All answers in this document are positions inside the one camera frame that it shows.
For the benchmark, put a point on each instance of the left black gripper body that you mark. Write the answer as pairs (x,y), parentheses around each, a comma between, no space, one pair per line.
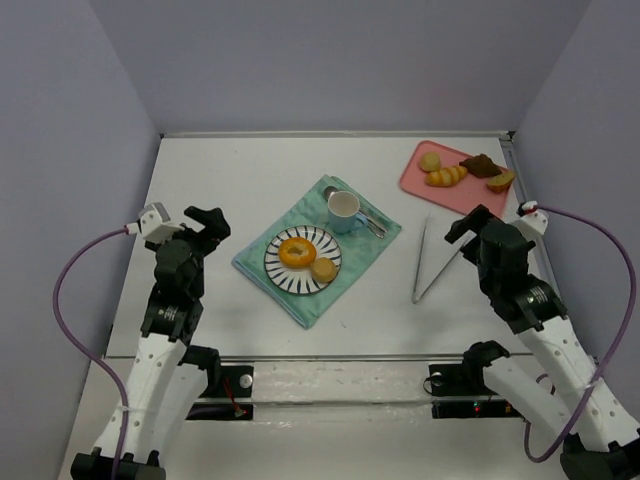
(208,225)

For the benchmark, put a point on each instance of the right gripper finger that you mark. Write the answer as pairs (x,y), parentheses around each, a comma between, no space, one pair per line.
(471,251)
(474,222)

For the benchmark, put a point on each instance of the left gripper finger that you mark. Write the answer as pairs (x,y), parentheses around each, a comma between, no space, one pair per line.
(218,228)
(206,218)

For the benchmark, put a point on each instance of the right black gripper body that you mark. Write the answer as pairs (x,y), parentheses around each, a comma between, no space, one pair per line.
(467,226)

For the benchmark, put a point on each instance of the metal tongs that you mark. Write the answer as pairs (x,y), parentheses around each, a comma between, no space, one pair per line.
(435,256)

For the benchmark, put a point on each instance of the orange ring bread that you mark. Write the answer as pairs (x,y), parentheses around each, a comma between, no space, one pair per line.
(297,253)

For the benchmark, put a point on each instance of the round bun front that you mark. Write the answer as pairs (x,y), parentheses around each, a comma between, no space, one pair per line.
(323,270)

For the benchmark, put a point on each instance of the round bun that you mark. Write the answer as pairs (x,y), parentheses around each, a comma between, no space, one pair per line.
(323,270)
(430,162)

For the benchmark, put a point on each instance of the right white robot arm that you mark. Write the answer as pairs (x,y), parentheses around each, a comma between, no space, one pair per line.
(594,435)

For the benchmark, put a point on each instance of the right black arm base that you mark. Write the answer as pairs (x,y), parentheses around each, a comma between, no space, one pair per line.
(454,397)

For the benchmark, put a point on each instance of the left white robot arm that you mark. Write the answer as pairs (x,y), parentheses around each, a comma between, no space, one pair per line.
(168,372)

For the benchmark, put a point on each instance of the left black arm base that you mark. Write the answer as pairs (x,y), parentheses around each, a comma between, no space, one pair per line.
(227,397)

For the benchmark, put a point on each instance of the striped long bread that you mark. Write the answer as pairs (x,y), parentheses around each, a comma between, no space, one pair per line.
(446,177)

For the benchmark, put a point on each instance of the dark chocolate bread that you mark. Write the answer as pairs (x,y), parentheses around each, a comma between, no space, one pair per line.
(481,166)

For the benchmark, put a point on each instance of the pink tray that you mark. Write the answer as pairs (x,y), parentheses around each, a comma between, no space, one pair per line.
(463,197)

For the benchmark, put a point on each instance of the sliced baguette piece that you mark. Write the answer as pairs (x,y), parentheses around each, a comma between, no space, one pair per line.
(501,183)

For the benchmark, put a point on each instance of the round bun back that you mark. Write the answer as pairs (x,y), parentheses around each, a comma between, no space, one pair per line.
(430,162)

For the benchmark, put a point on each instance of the white blue striped plate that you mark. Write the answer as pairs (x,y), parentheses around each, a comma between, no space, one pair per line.
(300,281)

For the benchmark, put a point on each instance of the metal spoon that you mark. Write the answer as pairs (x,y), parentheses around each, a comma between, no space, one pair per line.
(374,226)

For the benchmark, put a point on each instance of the green cloth mat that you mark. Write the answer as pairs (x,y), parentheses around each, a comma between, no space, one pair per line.
(360,249)

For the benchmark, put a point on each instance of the light blue mug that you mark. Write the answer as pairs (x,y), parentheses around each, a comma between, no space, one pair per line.
(344,213)

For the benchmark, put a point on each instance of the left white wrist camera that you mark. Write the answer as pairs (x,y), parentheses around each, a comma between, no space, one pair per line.
(155,224)

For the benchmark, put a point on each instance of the metal table rail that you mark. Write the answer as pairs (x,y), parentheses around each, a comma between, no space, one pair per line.
(498,134)

